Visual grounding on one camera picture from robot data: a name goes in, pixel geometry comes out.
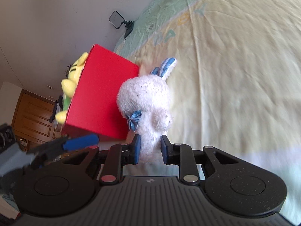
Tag red cardboard box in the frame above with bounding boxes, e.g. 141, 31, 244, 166
62, 44, 139, 142

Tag cartoon print bed sheet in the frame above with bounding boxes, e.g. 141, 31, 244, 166
114, 0, 300, 224

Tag white plush bunny blue bow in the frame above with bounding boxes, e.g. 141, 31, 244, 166
117, 58, 177, 162

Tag phone stand with mirror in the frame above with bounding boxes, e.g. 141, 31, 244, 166
109, 10, 135, 39

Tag yellow tiger plush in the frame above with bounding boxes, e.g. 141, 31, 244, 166
55, 52, 88, 124

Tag green plush doll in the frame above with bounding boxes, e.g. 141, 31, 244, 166
63, 96, 71, 111

